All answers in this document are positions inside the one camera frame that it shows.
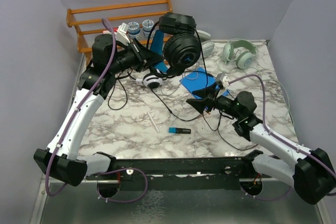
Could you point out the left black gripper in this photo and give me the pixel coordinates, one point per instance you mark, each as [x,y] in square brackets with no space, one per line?
[143,55]

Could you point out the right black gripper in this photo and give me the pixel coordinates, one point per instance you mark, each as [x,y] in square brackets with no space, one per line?
[201,104]

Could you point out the black blue headphones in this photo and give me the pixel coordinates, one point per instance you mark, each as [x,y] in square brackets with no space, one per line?
[183,49]

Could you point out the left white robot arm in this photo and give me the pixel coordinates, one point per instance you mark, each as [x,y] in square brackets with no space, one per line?
[111,55]

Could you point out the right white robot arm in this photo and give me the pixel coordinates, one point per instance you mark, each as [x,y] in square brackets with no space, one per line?
[309,172]

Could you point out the black white headphones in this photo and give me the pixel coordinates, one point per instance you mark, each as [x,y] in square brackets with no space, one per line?
[150,81]

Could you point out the grey white headphones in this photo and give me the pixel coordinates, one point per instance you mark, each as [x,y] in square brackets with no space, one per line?
[207,44]

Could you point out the mint green headphones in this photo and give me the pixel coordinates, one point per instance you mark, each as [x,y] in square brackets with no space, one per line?
[240,51]

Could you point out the blue notebook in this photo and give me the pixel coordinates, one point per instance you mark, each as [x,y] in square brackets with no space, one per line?
[198,80]

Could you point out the left blue white jar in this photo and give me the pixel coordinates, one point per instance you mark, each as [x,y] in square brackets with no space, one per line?
[134,30]

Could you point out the blue white jar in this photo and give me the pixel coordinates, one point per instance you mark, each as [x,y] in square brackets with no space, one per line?
[134,30]
[147,25]

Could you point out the right blue white jar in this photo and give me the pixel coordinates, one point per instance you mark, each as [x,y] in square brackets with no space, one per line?
[147,25]

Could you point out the wooden shelf rack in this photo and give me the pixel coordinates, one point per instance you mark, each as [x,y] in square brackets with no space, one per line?
[87,21]

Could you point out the blue black highlighter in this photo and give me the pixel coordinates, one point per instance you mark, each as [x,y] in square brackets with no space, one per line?
[177,130]

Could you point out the white stick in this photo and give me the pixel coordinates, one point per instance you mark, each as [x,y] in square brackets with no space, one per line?
[153,122]

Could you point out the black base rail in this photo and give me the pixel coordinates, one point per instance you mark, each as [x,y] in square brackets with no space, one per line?
[181,173]

